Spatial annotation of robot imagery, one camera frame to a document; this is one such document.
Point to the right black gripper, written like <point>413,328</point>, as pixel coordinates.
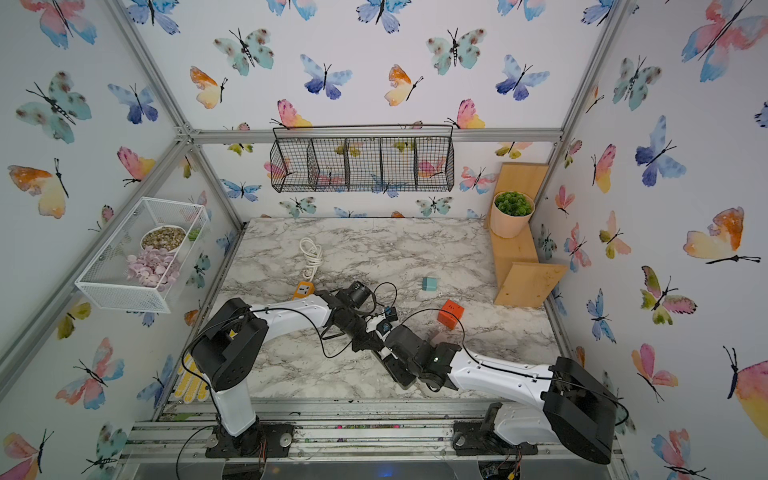
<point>389,364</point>

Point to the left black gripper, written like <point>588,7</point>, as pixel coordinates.
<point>368,343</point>

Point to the black power strip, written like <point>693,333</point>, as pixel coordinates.
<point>397,370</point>

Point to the red cube socket adapter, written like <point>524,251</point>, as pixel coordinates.
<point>450,314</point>

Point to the teal plug adapter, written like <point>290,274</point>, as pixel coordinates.
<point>429,284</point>

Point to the orange power strip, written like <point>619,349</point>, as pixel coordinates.
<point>304,289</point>

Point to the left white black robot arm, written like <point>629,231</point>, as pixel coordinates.
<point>226,349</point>

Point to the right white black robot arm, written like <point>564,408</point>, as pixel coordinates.
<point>538,404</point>

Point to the wooden corner shelf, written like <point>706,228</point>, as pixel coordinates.
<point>523,281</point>

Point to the yellow rubber glove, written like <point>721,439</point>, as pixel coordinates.
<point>189,386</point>

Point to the pink pot green plant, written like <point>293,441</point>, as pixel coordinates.
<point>510,213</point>

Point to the bowl of brown pebbles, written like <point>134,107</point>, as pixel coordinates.
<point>168,237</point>

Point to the pink flower pile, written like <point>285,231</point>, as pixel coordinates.
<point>152,268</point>

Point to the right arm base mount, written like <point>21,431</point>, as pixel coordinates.
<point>476,438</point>

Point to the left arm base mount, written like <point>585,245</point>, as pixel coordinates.
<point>260,440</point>

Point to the black wire wall basket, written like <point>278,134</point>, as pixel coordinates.
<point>385,159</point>

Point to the white mesh wall basket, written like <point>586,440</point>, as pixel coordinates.
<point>104,280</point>

